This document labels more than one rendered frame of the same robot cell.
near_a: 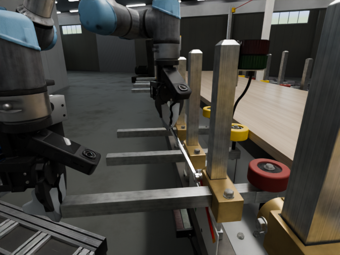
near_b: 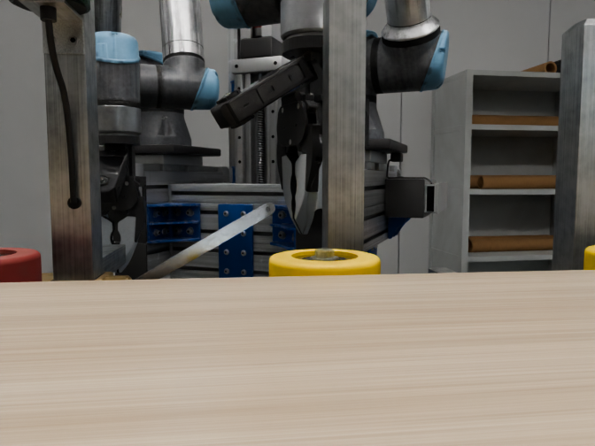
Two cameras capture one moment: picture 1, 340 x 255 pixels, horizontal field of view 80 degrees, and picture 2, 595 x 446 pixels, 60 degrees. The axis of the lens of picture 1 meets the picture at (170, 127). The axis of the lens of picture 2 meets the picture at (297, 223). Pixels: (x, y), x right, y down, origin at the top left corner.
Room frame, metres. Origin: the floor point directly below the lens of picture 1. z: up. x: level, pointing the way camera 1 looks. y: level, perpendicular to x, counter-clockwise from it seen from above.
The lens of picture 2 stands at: (0.60, -0.58, 0.96)
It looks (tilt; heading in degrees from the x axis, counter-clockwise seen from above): 5 degrees down; 90
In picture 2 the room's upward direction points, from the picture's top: straight up
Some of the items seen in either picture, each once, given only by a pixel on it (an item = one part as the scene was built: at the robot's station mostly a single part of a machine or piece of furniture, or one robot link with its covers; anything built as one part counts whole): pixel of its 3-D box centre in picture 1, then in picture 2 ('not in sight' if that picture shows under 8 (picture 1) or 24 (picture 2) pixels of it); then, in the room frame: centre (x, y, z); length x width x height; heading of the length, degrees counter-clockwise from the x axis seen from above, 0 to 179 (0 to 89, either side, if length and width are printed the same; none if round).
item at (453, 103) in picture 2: not in sight; (513, 207); (1.93, 2.59, 0.77); 0.90 x 0.45 x 1.55; 10
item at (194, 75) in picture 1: (192, 126); (342, 241); (0.65, -0.08, 0.90); 0.04 x 0.04 x 0.48; 6
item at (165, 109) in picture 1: (162, 116); (310, 192); (0.62, 0.02, 0.94); 0.06 x 0.03 x 0.09; 27
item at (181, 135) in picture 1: (180, 129); not in sight; (0.87, -0.05, 0.81); 0.14 x 0.06 x 0.05; 6
